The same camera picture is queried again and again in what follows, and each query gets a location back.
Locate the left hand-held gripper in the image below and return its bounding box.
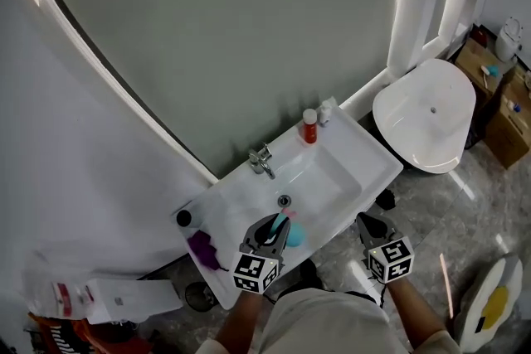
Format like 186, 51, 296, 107
232, 213, 292, 295

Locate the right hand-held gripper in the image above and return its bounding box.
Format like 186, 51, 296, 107
356, 212, 417, 284

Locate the person's left forearm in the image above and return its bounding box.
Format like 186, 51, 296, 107
206, 289, 266, 354

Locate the person's right forearm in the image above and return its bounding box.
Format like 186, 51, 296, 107
385, 277, 450, 346

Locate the red bottle white cap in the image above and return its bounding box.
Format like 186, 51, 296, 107
301, 108, 320, 146

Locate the small white bottle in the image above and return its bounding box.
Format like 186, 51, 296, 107
316, 100, 334, 128

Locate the black cloth lump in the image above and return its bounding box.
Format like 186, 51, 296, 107
374, 188, 397, 210

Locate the purple cloth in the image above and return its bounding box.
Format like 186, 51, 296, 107
186, 229, 231, 273

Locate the white washbasin table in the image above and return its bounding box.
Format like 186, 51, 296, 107
173, 96, 405, 312

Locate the chrome faucet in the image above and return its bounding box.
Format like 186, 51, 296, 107
247, 141, 277, 181

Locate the grey cup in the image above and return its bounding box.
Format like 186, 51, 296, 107
175, 204, 205, 230

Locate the person's beige shirt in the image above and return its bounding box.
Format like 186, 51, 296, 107
206, 287, 462, 354

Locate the white bathtub black outside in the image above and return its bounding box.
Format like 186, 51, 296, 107
371, 57, 478, 176

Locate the fried egg shaped cushion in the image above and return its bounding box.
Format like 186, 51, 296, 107
452, 253, 525, 354

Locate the black cart wheel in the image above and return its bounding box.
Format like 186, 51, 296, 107
461, 123, 479, 151

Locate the white water dispenser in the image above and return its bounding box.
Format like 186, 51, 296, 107
84, 278, 184, 326

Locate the large cardboard box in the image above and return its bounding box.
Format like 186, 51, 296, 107
482, 65, 531, 171

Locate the small cardboard box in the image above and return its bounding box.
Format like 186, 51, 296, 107
453, 37, 505, 97

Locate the clear water jug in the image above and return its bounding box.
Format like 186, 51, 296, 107
22, 259, 97, 321

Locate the white toilet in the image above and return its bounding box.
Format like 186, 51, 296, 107
494, 16, 524, 64

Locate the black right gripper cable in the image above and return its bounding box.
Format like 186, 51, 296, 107
368, 279, 390, 308

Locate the black wire waste bin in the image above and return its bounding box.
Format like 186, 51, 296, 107
183, 281, 217, 312

